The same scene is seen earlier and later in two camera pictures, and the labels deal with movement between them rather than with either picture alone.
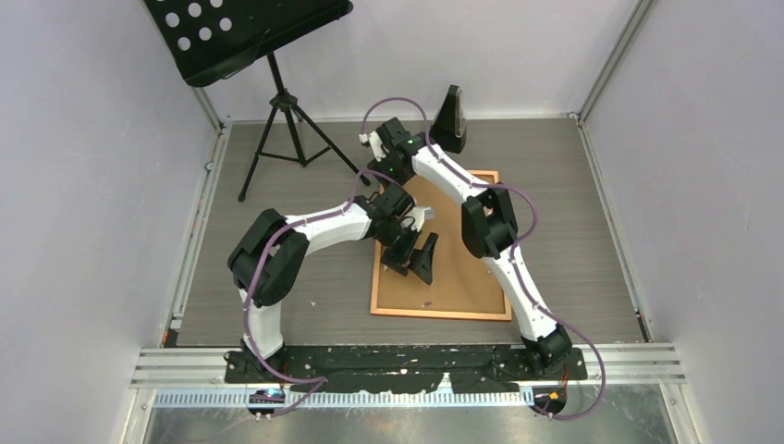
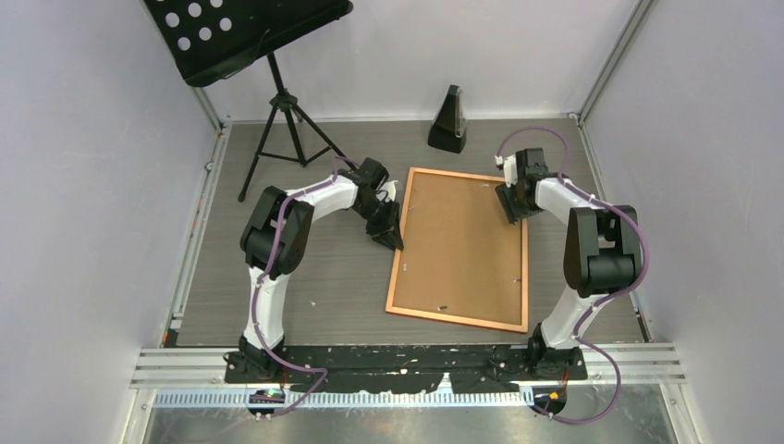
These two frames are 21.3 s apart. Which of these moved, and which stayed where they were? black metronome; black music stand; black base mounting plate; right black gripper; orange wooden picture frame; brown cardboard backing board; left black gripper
Moved: left black gripper; brown cardboard backing board; right black gripper; orange wooden picture frame
Stayed: black metronome; black music stand; black base mounting plate
